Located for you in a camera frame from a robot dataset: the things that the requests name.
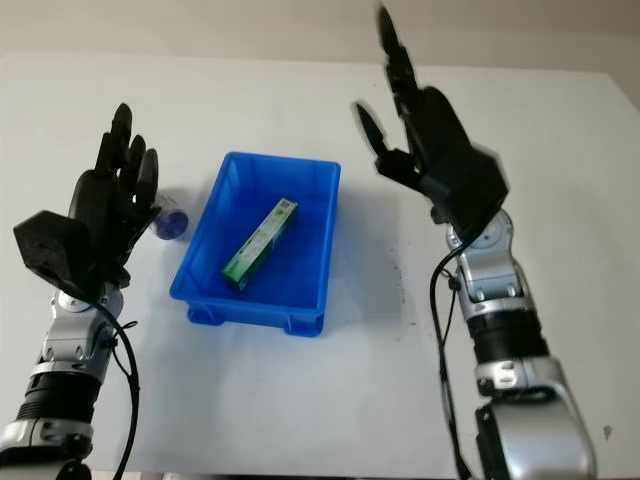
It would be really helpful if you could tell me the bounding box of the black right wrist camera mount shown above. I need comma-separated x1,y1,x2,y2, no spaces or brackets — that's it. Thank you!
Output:
428,148,512,237

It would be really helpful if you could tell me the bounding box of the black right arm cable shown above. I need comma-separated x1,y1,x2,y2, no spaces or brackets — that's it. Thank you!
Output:
430,239,475,480

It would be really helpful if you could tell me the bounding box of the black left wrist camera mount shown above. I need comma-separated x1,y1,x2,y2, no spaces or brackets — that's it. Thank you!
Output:
13,210,95,297

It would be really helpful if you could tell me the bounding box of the clear bottle with purple cap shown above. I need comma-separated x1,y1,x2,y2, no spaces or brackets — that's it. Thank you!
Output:
149,192,190,240

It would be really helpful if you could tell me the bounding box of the green toothpaste box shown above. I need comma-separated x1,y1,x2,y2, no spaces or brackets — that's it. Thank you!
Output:
221,197,300,293

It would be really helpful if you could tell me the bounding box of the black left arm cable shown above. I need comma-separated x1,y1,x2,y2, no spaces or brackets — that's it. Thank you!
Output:
84,294,142,480

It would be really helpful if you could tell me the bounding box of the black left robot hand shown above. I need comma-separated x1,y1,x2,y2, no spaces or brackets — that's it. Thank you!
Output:
67,103,161,290

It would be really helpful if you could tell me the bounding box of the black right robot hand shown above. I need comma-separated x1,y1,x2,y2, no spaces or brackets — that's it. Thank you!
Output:
353,4,475,202

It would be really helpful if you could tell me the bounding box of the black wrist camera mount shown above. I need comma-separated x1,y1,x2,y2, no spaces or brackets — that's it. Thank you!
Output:
13,210,95,297
428,148,512,237

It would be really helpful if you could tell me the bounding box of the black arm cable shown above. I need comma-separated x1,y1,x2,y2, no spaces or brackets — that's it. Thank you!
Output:
84,294,142,480
430,239,475,480

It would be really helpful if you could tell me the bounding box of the blue plastic tray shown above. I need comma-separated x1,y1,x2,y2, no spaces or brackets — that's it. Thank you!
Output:
169,151,343,339

